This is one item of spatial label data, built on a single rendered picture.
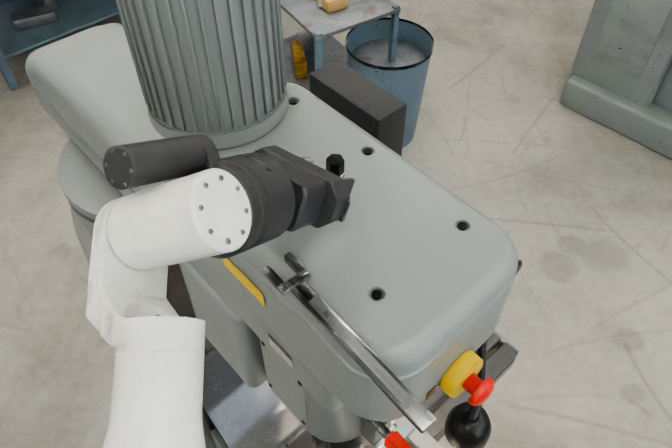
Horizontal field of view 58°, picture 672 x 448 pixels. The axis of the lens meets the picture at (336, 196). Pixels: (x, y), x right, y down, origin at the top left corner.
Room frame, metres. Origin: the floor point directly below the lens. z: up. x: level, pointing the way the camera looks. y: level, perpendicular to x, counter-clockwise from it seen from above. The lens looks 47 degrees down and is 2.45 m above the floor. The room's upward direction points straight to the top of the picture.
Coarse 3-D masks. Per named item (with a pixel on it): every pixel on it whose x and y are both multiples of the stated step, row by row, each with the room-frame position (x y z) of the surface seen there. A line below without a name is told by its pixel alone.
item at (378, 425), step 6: (372, 420) 0.31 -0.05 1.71; (378, 426) 0.30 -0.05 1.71; (384, 426) 0.30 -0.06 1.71; (378, 432) 0.29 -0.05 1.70; (384, 432) 0.29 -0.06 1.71; (390, 432) 0.29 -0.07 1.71; (396, 432) 0.29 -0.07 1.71; (384, 438) 0.29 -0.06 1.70; (390, 438) 0.28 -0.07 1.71; (396, 438) 0.28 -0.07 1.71; (402, 438) 0.28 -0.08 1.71; (384, 444) 0.28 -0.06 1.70; (390, 444) 0.28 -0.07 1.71; (396, 444) 0.27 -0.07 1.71; (402, 444) 0.27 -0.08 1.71; (408, 444) 0.28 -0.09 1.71
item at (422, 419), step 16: (288, 256) 0.42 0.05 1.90; (272, 272) 0.39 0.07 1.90; (304, 272) 0.39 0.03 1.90; (288, 288) 0.37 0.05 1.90; (304, 288) 0.37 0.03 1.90; (304, 304) 0.35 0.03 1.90; (320, 304) 0.35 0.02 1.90; (320, 320) 0.33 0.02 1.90; (336, 320) 0.33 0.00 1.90; (336, 336) 0.31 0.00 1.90; (352, 336) 0.31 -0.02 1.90; (352, 352) 0.30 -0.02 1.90; (368, 352) 0.30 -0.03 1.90; (368, 368) 0.28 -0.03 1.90; (384, 368) 0.28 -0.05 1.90; (384, 384) 0.26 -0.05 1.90; (400, 384) 0.26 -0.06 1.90; (400, 400) 0.25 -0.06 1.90; (416, 400) 0.25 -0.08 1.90; (416, 416) 0.23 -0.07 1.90; (432, 416) 0.23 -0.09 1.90
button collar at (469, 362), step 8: (472, 352) 0.36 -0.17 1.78; (456, 360) 0.34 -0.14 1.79; (464, 360) 0.34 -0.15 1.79; (472, 360) 0.34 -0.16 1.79; (480, 360) 0.35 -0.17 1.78; (456, 368) 0.33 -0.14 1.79; (464, 368) 0.33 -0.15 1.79; (472, 368) 0.33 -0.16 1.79; (480, 368) 0.35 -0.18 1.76; (448, 376) 0.33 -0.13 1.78; (456, 376) 0.33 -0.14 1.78; (464, 376) 0.33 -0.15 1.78; (440, 384) 0.33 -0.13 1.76; (448, 384) 0.32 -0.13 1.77; (456, 384) 0.32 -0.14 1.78; (448, 392) 0.32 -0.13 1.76; (456, 392) 0.32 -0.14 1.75
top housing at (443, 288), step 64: (320, 128) 0.64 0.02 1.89; (384, 192) 0.52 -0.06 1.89; (448, 192) 0.52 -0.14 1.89; (256, 256) 0.43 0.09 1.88; (320, 256) 0.42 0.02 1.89; (384, 256) 0.42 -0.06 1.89; (448, 256) 0.42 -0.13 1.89; (512, 256) 0.43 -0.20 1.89; (384, 320) 0.34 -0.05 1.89; (448, 320) 0.34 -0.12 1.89
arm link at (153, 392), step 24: (120, 360) 0.21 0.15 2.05; (144, 360) 0.20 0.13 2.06; (168, 360) 0.20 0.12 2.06; (192, 360) 0.21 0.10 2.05; (120, 384) 0.19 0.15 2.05; (144, 384) 0.19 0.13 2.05; (168, 384) 0.19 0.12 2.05; (192, 384) 0.20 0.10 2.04; (120, 408) 0.18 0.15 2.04; (144, 408) 0.17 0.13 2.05; (168, 408) 0.18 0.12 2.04; (192, 408) 0.18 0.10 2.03; (120, 432) 0.16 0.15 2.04; (144, 432) 0.16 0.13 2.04; (168, 432) 0.16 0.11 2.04; (192, 432) 0.17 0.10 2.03
